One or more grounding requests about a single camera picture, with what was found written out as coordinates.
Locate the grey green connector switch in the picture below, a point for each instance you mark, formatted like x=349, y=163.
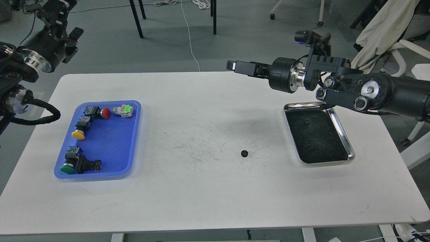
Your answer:
x=124, y=111

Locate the green push button switch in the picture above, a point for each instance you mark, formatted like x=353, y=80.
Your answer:
x=72, y=159

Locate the silver metal tray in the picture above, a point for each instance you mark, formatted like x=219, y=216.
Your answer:
x=324, y=141

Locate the black switch block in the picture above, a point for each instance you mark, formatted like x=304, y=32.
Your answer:
x=83, y=164

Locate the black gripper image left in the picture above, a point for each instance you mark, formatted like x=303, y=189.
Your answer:
x=50, y=47

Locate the white chair with beige cloth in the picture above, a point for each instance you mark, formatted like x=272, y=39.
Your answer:
x=383, y=34

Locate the red push button switch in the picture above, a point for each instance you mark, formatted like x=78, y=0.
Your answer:
x=97, y=112

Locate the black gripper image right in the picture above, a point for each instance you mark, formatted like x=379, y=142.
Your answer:
x=284, y=74

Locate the yellow push button switch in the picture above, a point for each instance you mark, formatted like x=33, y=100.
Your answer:
x=83, y=124

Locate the blue plastic tray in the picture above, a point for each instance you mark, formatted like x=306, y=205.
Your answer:
x=112, y=141

